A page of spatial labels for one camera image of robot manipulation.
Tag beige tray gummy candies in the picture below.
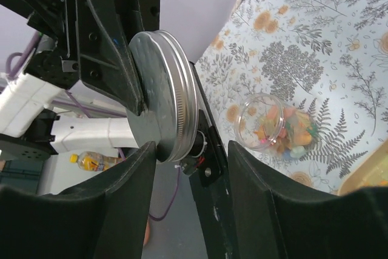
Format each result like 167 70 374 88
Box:
337 141 387 196

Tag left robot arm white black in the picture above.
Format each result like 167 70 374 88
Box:
1 0 160 161

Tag yellow drink bottle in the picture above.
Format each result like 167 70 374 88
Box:
70 152 122 172

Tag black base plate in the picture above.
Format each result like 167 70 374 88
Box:
189 64 240 258

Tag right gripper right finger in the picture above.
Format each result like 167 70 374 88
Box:
228 141 387 258

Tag silver jar lid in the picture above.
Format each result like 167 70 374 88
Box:
127 30 199 163

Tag clear glass jar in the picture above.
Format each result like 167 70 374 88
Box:
234 93 318 160

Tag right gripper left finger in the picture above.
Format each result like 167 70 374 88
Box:
1 142 156 258

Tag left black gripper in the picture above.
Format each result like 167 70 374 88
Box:
1 0 160 116

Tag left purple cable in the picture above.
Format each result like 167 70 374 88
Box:
5 31 182 222

